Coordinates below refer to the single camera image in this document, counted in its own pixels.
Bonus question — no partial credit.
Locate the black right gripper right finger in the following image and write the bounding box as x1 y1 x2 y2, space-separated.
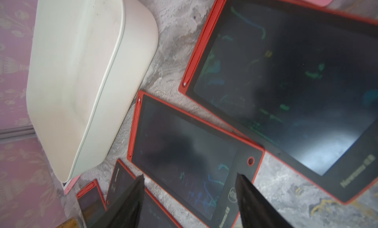
235 174 292 228

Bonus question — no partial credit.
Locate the white plastic storage box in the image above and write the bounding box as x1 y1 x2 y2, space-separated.
26 0 158 183

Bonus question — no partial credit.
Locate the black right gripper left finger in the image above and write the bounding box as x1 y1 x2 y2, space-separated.
93 175 145 228

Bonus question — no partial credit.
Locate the pink writing tablet rainbow screen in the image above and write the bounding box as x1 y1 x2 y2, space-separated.
63 175 80 195

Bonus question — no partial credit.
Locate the red black newsmy tablet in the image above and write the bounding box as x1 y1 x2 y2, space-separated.
179 0 378 204
76 179 106 228

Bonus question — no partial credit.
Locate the red black Newsmy tablet top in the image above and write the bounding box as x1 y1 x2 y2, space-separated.
76 179 106 228

